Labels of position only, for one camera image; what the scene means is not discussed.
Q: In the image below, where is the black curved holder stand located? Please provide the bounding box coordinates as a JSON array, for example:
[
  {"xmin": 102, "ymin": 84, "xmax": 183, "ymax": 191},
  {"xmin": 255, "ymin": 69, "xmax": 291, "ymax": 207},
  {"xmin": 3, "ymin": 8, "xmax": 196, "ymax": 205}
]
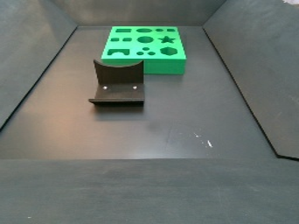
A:
[{"xmin": 88, "ymin": 60, "xmax": 146, "ymax": 105}]

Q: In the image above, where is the green shape-sorter block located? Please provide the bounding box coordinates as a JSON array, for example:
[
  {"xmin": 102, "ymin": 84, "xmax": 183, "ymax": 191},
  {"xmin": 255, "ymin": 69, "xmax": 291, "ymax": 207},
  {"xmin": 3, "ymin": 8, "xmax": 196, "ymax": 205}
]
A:
[{"xmin": 100, "ymin": 26, "xmax": 187, "ymax": 74}]

